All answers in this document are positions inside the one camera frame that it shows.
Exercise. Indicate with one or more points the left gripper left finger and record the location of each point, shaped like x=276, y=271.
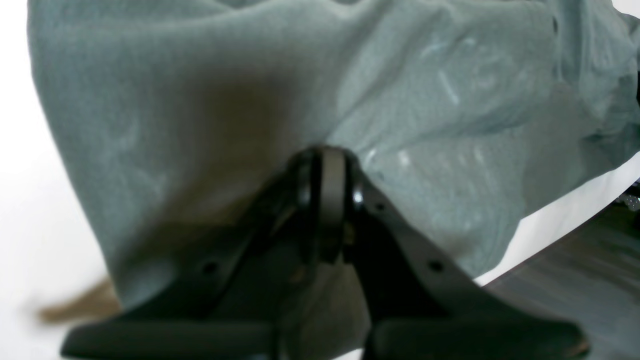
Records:
x=226, y=301

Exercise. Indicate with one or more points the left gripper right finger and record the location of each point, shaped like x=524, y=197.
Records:
x=422, y=306

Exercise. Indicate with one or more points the dark grey T-shirt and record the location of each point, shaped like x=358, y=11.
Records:
x=468, y=114

